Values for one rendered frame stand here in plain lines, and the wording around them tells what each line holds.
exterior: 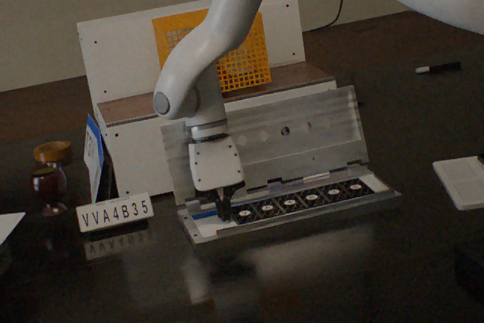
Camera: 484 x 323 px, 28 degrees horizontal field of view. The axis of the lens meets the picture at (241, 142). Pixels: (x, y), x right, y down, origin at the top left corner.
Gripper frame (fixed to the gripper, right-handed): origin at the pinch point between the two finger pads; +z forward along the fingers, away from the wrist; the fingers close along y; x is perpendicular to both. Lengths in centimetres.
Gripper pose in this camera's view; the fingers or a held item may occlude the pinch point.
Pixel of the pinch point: (224, 210)
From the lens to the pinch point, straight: 197.9
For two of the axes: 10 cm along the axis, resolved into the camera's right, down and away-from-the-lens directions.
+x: -2.1, -0.6, 9.8
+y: 9.6, -2.1, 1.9
